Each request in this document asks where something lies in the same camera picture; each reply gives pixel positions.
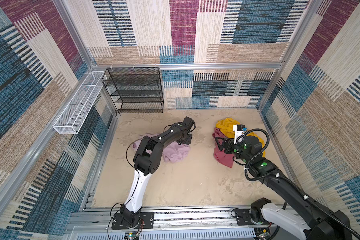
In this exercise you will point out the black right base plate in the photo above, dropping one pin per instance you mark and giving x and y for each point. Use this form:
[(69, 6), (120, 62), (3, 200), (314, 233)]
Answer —
[(243, 218)]

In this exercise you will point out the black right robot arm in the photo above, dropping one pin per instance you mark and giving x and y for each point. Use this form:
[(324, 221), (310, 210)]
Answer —
[(313, 221)]

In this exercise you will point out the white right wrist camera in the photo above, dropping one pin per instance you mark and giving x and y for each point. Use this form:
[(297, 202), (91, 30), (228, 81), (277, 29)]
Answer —
[(239, 131)]

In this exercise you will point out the black wire shelf rack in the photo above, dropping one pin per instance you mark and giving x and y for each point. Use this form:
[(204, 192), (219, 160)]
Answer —
[(135, 90)]

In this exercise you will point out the maroon cloth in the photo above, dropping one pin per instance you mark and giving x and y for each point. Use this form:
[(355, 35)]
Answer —
[(221, 156)]

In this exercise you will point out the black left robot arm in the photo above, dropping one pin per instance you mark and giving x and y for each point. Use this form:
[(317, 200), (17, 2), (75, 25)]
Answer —
[(147, 160)]

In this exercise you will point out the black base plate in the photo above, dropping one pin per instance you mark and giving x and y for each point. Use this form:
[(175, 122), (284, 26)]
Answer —
[(243, 218), (143, 220)]

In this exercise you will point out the white wire basket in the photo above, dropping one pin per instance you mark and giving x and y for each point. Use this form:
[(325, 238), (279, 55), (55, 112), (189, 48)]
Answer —
[(78, 108)]

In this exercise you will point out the lilac cloth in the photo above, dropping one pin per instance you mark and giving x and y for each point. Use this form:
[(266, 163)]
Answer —
[(171, 154)]

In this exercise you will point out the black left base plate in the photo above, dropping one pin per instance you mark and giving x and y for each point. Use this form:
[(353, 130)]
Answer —
[(143, 220)]

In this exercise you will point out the yellow cloth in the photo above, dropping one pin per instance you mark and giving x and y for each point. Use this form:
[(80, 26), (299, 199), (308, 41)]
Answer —
[(228, 126)]

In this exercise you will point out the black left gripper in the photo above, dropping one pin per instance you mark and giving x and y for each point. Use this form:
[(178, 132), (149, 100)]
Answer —
[(188, 142)]

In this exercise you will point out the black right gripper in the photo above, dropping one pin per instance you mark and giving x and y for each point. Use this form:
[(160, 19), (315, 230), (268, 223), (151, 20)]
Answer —
[(229, 141)]

